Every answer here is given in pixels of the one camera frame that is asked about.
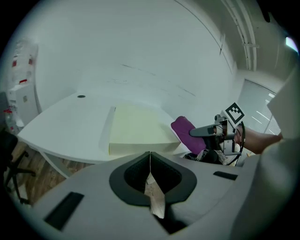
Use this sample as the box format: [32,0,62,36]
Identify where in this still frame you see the clear bottle red cap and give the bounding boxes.
[3,105,24,132]

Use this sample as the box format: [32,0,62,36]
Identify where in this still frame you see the white wall conduit pipes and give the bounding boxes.
[222,0,261,71]

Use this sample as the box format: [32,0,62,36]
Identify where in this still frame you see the white table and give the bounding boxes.
[16,90,188,179]

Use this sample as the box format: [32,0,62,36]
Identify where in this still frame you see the person's grey t-shirt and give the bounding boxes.
[231,67,300,240]

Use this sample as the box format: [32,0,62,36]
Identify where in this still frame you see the purple cloth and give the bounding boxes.
[170,115,207,156]

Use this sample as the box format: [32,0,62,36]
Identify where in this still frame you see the clear plastic bag red labels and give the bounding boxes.
[10,40,38,87]

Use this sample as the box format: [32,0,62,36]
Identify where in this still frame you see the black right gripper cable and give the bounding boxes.
[225,120,246,168]

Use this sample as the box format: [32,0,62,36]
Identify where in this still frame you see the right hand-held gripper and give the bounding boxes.
[188,102,246,156]

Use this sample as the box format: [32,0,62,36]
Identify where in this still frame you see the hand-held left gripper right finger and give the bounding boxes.
[150,151,244,240]

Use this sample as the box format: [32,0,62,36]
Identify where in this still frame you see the white cabinet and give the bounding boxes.
[7,83,42,128]

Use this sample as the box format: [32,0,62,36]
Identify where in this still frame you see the white window blind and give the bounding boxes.
[236,78,282,136]

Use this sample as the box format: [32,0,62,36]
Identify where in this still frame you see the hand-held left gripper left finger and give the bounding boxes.
[21,151,171,240]

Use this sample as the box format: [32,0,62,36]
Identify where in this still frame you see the black office chair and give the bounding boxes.
[0,128,37,205]

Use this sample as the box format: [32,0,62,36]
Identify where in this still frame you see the ceiling light panel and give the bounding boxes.
[285,36,300,55]

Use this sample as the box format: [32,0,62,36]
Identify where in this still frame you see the person's right forearm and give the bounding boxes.
[235,127,284,155]

